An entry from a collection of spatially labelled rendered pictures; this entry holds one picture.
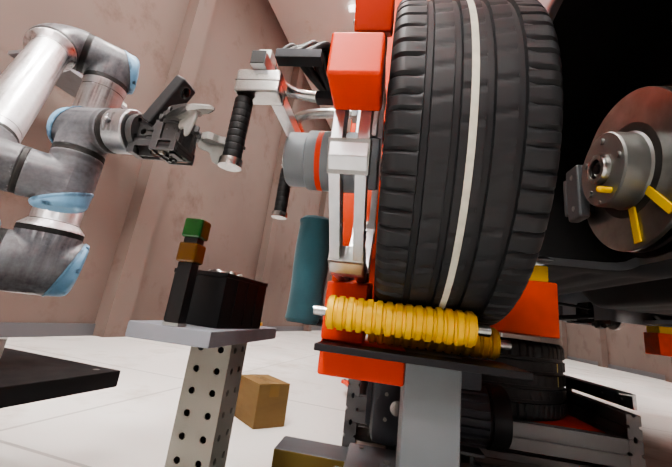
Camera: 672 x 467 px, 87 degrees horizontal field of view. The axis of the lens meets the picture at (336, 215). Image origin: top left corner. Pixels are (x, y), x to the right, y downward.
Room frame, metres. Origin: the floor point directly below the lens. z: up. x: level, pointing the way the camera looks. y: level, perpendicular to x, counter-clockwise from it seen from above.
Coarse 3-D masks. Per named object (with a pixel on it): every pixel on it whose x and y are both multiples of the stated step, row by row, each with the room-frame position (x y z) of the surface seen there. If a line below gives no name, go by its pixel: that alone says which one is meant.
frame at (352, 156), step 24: (384, 96) 0.83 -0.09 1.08; (336, 120) 0.50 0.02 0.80; (360, 120) 0.49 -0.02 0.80; (336, 144) 0.49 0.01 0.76; (360, 144) 0.49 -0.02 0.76; (336, 168) 0.51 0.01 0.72; (360, 168) 0.50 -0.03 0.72; (336, 192) 0.54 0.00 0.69; (360, 192) 0.53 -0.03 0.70; (336, 216) 0.57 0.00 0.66; (360, 216) 0.56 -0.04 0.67; (336, 240) 0.60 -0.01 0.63; (360, 240) 0.59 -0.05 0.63; (336, 264) 0.64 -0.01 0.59; (360, 264) 0.63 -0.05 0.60
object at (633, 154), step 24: (648, 96) 0.56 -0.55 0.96; (624, 120) 0.62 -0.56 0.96; (648, 120) 0.56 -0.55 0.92; (600, 144) 0.63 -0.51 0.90; (624, 144) 0.57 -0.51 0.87; (648, 144) 0.57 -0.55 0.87; (624, 168) 0.58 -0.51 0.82; (648, 168) 0.57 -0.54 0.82; (624, 192) 0.60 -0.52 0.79; (600, 216) 0.73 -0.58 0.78; (624, 216) 0.65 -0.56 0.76; (648, 216) 0.59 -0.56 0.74; (600, 240) 0.74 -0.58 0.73; (624, 240) 0.66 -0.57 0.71; (648, 240) 0.60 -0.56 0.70
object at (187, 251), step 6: (180, 246) 0.70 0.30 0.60; (186, 246) 0.70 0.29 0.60; (192, 246) 0.70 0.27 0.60; (198, 246) 0.70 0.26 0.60; (204, 246) 0.73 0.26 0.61; (180, 252) 0.70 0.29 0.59; (186, 252) 0.70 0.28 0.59; (192, 252) 0.70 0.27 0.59; (198, 252) 0.71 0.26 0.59; (204, 252) 0.73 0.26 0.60; (180, 258) 0.70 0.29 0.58; (186, 258) 0.70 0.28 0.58; (192, 258) 0.70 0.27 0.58; (198, 258) 0.71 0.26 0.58; (198, 264) 0.72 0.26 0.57
